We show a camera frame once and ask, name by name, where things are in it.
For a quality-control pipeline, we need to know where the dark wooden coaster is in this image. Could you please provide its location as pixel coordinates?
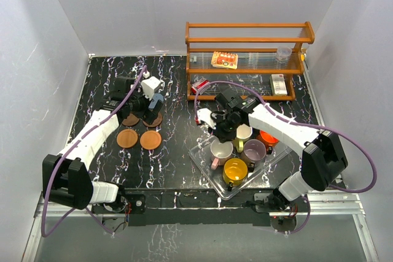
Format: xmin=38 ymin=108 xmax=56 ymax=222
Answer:
xmin=122 ymin=114 xmax=140 ymax=127
xmin=143 ymin=112 xmax=163 ymax=128

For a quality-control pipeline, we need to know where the pink mug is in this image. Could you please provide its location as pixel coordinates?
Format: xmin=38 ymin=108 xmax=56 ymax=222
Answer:
xmin=210 ymin=139 xmax=233 ymax=170

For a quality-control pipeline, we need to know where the pale green mug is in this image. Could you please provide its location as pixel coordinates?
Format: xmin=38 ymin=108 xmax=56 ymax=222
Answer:
xmin=232 ymin=124 xmax=252 ymax=153

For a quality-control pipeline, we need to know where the light wooden coaster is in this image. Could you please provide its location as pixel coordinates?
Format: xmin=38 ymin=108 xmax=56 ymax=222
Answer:
xmin=117 ymin=129 xmax=138 ymax=148
xmin=140 ymin=130 xmax=162 ymax=150

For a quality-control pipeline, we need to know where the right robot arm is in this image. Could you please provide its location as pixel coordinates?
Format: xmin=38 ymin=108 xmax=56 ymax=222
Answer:
xmin=210 ymin=88 xmax=348 ymax=211

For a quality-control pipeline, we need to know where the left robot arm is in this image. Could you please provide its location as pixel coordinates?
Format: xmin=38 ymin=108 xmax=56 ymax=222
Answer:
xmin=42 ymin=76 xmax=163 ymax=212

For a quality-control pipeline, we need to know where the blue paper coaster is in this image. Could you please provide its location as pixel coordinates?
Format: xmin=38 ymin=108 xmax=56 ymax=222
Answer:
xmin=149 ymin=93 xmax=164 ymax=110

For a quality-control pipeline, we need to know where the clear plastic cup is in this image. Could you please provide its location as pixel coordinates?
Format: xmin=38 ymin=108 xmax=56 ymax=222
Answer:
xmin=275 ymin=46 xmax=292 ymax=63

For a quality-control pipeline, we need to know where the clear plastic tray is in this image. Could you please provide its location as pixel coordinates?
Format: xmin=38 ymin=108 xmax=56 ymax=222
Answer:
xmin=189 ymin=126 xmax=291 ymax=200

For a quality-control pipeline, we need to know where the purple mug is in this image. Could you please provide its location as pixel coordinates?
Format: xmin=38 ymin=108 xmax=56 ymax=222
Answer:
xmin=240 ymin=139 xmax=267 ymax=172

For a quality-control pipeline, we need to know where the yellow mug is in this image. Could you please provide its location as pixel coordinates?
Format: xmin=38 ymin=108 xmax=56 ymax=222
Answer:
xmin=222 ymin=158 xmax=248 ymax=191

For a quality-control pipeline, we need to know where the red and white can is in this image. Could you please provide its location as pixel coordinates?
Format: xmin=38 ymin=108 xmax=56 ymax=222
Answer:
xmin=190 ymin=78 xmax=209 ymax=95

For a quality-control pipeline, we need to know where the orange mug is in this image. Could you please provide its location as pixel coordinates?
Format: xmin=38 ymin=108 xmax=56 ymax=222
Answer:
xmin=257 ymin=131 xmax=279 ymax=155

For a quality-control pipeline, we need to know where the white and red box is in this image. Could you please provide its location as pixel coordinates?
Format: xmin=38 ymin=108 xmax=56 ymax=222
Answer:
xmin=270 ymin=74 xmax=288 ymax=96

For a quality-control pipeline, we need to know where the orange snack packet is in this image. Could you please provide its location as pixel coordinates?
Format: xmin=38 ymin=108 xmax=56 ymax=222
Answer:
xmin=211 ymin=51 xmax=238 ymax=69

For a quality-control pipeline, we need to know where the wooden shelf rack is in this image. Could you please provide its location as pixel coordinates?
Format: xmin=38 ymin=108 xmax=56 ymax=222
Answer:
xmin=185 ymin=21 xmax=315 ymax=101

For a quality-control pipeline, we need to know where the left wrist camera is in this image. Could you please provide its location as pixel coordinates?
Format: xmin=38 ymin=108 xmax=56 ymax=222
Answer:
xmin=141 ymin=71 xmax=162 ymax=100

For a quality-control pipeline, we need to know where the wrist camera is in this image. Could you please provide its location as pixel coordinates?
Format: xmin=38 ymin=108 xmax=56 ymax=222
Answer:
xmin=195 ymin=108 xmax=216 ymax=129
xmin=141 ymin=71 xmax=162 ymax=100

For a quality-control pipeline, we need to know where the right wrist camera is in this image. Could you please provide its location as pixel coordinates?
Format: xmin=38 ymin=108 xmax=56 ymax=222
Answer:
xmin=195 ymin=108 xmax=216 ymax=129

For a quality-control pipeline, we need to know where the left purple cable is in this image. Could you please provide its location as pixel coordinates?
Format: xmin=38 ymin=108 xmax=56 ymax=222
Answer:
xmin=41 ymin=65 xmax=148 ymax=238

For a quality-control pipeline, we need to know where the purple cable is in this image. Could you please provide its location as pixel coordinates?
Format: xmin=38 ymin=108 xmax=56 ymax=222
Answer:
xmin=41 ymin=65 xmax=148 ymax=238
xmin=194 ymin=80 xmax=378 ymax=234

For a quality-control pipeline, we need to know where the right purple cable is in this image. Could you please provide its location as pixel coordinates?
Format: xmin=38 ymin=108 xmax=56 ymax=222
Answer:
xmin=194 ymin=80 xmax=378 ymax=234

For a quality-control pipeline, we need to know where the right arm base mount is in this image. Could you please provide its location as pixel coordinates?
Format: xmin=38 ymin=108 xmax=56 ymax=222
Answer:
xmin=243 ymin=189 xmax=311 ymax=236

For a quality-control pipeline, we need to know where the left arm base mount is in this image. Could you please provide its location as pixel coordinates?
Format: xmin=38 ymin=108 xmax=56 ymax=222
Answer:
xmin=87 ymin=193 xmax=146 ymax=238

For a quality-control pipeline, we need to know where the aluminium frame rail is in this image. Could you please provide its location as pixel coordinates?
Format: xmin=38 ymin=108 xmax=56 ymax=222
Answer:
xmin=23 ymin=189 xmax=378 ymax=261

